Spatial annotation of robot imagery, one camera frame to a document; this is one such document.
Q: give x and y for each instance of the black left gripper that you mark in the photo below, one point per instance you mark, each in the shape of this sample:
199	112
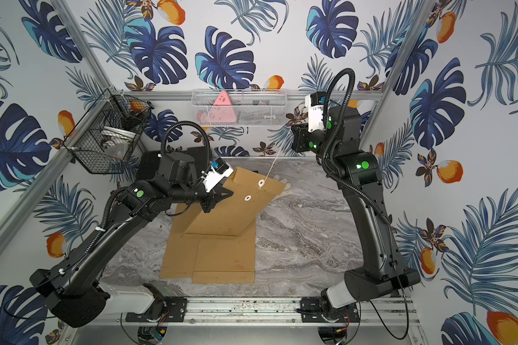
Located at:
211	197

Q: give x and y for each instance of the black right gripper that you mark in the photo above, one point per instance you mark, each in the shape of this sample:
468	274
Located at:
303	136

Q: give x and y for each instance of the brown kraft file bag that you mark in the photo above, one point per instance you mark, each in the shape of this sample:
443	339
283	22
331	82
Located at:
180	253
228	220
227	261

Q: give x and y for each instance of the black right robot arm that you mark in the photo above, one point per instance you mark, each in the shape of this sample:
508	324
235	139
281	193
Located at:
332	133

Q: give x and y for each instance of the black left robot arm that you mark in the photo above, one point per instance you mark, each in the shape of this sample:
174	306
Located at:
72	291

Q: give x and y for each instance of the black plastic tool case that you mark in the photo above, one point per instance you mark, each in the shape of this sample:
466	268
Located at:
150	162

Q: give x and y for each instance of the pink triangle item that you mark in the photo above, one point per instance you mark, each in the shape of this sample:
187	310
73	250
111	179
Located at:
222	110

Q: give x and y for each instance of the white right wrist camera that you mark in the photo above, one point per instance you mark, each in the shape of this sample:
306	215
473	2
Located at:
314	104

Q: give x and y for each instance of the clear white mesh wall basket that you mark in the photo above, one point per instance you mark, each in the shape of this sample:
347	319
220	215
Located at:
253	107

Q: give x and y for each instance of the black wire basket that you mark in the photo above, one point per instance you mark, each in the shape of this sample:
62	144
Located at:
104	140

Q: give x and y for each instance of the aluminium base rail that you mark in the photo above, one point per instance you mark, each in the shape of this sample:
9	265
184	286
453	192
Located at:
272	312

